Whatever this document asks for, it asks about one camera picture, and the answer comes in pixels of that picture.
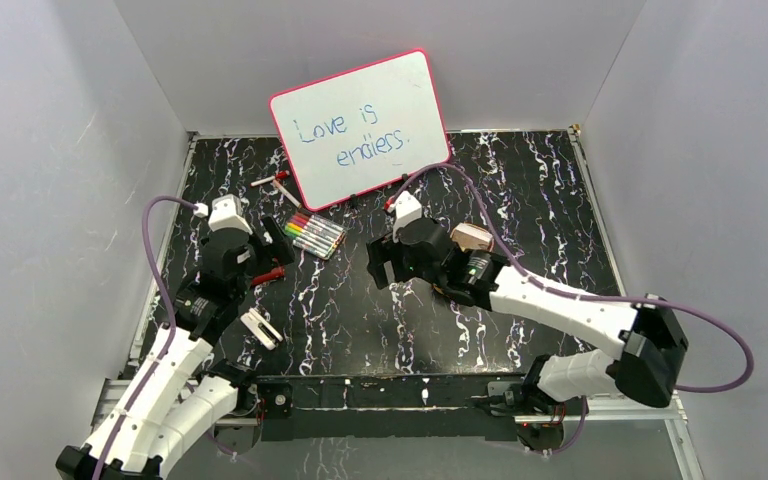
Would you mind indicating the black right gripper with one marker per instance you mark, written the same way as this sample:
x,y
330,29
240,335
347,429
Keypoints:
x,y
379,251

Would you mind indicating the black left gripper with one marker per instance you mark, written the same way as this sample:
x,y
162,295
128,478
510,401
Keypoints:
x,y
263,245

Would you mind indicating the red card holder wallet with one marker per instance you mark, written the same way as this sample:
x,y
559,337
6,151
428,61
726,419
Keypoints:
x,y
276,273

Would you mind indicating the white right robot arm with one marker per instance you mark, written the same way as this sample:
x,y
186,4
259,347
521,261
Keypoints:
x,y
638,347

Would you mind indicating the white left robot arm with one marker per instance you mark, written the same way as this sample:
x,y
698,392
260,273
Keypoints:
x,y
150,428

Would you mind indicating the orange card tray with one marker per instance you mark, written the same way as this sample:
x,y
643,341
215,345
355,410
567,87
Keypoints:
x,y
468,236

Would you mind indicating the pack of coloured markers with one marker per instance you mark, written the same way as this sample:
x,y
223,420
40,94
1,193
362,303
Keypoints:
x,y
315,235

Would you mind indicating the white marker pen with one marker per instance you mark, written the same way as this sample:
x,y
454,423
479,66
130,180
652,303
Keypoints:
x,y
286,193

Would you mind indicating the red capped white marker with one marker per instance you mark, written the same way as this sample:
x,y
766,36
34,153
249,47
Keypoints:
x,y
278,176

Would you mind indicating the white whiteboard eraser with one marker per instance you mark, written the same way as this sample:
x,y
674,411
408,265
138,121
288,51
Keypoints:
x,y
261,329

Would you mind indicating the pink framed whiteboard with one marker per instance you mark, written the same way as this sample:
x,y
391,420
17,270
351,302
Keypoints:
x,y
362,129

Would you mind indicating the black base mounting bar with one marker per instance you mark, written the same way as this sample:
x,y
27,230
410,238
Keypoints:
x,y
494,407

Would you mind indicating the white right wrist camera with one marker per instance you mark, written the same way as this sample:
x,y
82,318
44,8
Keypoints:
x,y
404,208

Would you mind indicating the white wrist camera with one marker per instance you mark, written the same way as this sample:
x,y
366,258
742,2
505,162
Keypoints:
x,y
224,212
404,208

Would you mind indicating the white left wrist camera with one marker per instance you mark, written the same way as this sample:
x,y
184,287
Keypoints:
x,y
224,212

